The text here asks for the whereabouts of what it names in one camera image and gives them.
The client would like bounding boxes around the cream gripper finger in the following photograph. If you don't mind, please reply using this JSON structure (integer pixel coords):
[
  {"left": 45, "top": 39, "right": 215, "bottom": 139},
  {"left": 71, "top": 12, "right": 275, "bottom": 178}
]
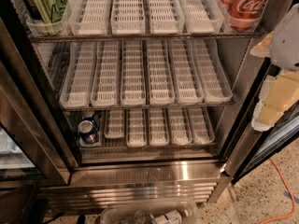
[
  {"left": 251, "top": 70, "right": 299, "bottom": 132},
  {"left": 250, "top": 32, "right": 273, "bottom": 58}
]

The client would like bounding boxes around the blue pepsi can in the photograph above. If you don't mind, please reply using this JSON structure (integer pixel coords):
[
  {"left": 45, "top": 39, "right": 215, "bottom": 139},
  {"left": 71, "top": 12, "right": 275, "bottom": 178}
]
[
  {"left": 78, "top": 120, "right": 99, "bottom": 145},
  {"left": 81, "top": 110, "right": 100, "bottom": 130}
]

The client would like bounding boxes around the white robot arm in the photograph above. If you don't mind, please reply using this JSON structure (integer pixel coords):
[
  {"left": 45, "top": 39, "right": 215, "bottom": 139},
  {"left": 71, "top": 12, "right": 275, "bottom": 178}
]
[{"left": 250, "top": 4, "right": 299, "bottom": 132}]

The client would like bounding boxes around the front red coca-cola can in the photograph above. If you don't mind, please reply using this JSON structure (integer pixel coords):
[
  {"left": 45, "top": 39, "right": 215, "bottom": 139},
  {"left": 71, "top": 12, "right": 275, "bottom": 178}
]
[{"left": 229, "top": 0, "right": 264, "bottom": 31}]

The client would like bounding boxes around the fridge glass door right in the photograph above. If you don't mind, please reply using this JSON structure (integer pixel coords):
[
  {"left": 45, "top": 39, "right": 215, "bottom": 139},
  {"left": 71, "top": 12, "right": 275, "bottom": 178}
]
[{"left": 225, "top": 58, "right": 299, "bottom": 185}]

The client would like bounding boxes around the stainless steel fridge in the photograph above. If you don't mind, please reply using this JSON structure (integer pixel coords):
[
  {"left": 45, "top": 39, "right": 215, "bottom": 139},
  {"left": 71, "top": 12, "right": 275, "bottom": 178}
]
[{"left": 0, "top": 0, "right": 299, "bottom": 217}]

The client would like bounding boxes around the green soda can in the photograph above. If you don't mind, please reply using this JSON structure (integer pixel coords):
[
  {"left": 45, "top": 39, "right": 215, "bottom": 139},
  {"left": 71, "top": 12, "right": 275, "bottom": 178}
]
[{"left": 23, "top": 0, "right": 64, "bottom": 35}]

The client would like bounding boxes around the neighbouring fridge glass door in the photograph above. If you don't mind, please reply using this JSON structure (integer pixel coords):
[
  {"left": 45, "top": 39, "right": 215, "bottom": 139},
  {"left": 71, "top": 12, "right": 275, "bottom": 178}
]
[{"left": 0, "top": 63, "right": 70, "bottom": 189}]

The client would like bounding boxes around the clear plastic bin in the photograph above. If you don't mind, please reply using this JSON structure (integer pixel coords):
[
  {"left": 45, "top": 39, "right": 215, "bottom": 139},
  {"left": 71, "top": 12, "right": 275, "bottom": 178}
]
[{"left": 100, "top": 198, "right": 200, "bottom": 224}]

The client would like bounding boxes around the plastic bottle in bin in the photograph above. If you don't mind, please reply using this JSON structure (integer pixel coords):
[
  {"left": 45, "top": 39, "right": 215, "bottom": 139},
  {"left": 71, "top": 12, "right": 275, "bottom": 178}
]
[{"left": 118, "top": 208, "right": 190, "bottom": 224}]

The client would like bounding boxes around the middle wire shelf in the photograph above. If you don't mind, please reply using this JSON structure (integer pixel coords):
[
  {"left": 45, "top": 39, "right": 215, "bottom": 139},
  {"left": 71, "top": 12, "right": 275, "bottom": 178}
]
[{"left": 61, "top": 98, "right": 235, "bottom": 112}]

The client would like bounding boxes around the wire shelf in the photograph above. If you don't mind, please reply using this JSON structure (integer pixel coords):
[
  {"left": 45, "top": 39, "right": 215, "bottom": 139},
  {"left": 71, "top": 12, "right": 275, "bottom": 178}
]
[
  {"left": 61, "top": 98, "right": 235, "bottom": 112},
  {"left": 79, "top": 140, "right": 216, "bottom": 153},
  {"left": 29, "top": 32, "right": 263, "bottom": 43}
]

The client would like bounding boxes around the orange cable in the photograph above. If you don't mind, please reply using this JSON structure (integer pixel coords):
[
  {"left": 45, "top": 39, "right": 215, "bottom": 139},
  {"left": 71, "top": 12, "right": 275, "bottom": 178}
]
[{"left": 259, "top": 158, "right": 296, "bottom": 224}]

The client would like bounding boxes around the bottom wire shelf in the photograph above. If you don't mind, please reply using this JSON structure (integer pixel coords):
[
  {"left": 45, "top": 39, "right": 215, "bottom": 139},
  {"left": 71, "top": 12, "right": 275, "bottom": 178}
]
[{"left": 79, "top": 140, "right": 216, "bottom": 153}]

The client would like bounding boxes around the top wire shelf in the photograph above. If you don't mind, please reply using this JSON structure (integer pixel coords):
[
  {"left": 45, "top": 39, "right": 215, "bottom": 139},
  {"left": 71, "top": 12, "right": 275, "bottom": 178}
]
[{"left": 29, "top": 32, "right": 263, "bottom": 43}]

